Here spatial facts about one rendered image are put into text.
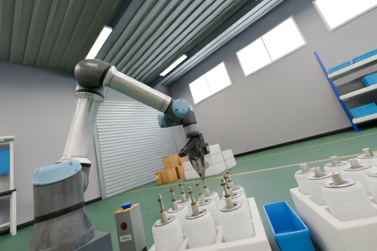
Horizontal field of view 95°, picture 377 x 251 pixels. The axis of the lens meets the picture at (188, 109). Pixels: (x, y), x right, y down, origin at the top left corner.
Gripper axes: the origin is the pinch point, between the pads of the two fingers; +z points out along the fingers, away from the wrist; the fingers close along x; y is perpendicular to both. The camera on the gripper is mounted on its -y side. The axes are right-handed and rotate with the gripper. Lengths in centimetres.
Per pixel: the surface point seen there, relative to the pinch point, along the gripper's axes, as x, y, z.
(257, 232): -29.3, -11.3, 16.3
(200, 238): -16.4, -22.2, 14.4
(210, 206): -11.2, -10.1, 10.0
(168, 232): -7.7, -27.4, 11.3
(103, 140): 497, 104, -127
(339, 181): -50, 4, 8
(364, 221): -52, -1, 16
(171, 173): 311, 193, 16
